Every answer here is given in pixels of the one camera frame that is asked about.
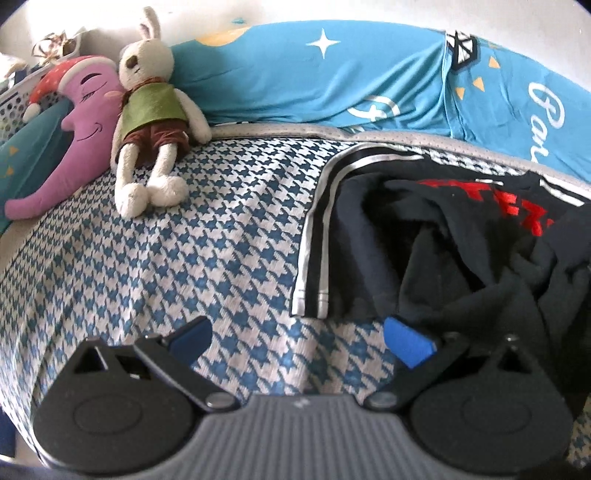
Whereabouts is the teal pillow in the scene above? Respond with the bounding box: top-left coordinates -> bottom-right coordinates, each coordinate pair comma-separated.
0,99 -> 75,237

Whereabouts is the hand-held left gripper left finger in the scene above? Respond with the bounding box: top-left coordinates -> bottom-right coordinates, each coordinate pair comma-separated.
71,316 -> 238,414

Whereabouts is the black white-striped t-shirt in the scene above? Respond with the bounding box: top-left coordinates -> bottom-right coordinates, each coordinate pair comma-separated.
291,142 -> 591,409

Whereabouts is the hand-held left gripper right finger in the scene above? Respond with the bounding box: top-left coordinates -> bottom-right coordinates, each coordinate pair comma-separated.
364,316 -> 532,414

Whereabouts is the purple moon plush pillow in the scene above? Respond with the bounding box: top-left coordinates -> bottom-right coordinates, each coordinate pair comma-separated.
4,55 -> 126,220

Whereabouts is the blue printed quilt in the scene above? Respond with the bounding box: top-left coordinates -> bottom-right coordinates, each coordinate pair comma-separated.
171,21 -> 591,168

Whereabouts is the white perforated basket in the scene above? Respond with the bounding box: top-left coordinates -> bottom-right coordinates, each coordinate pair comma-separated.
0,69 -> 49,141

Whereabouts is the beige rabbit plush toy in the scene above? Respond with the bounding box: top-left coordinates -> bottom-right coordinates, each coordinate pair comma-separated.
113,7 -> 213,219

